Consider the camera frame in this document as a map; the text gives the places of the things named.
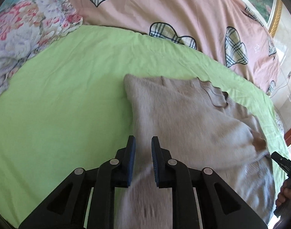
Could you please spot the pink quilt with plaid hearts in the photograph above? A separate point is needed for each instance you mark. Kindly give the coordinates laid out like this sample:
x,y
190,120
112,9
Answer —
x,y
227,31

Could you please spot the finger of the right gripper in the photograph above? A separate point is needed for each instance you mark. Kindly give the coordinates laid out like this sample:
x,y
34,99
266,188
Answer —
x,y
284,163

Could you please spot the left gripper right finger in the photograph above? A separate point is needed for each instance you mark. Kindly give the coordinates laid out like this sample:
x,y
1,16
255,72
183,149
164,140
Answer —
x,y
200,198

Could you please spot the pink purple floral cloth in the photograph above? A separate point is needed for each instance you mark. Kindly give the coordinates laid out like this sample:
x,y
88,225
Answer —
x,y
28,27

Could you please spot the person's right hand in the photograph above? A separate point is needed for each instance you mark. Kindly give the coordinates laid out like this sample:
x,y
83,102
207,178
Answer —
x,y
284,194

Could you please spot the beige knit sweater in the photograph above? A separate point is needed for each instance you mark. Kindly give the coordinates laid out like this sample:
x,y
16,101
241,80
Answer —
x,y
202,127

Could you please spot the green bed sheet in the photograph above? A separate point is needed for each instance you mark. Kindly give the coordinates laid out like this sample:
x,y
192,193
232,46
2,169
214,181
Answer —
x,y
67,107

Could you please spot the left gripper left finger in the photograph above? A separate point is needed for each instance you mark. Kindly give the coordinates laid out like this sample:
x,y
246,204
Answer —
x,y
85,198

